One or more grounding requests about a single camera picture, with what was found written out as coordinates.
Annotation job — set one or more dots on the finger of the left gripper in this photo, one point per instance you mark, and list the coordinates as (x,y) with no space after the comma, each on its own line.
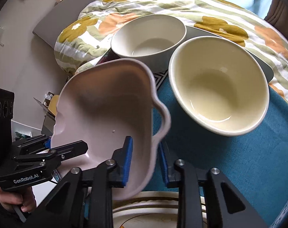
(60,154)
(32,144)

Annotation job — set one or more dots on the floral striped duvet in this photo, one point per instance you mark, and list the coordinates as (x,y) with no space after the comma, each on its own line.
(88,37)

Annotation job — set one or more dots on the black camera box left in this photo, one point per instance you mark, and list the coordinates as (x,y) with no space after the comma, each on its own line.
(6,115)

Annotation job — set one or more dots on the pink eared baking dish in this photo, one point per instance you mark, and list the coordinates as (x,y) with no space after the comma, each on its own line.
(102,106)

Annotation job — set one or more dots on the grey headboard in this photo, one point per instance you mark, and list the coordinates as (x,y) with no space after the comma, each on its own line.
(60,17)

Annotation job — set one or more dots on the cream bowl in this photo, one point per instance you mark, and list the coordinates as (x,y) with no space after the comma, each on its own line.
(151,39)
(219,85)

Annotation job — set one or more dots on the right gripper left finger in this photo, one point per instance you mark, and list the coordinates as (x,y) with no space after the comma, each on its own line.
(84,198)

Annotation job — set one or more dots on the left hand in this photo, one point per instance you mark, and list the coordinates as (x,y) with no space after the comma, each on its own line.
(26,199)

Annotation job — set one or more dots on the teal blue towel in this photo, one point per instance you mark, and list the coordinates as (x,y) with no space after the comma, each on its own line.
(256,163)

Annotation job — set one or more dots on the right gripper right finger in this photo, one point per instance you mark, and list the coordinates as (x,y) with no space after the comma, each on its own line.
(206,197)

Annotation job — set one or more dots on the large yellow duck plate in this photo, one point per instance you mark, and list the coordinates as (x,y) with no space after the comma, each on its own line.
(147,209)

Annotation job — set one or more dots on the grey folding tray table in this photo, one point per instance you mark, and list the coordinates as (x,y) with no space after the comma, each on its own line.
(193,32)

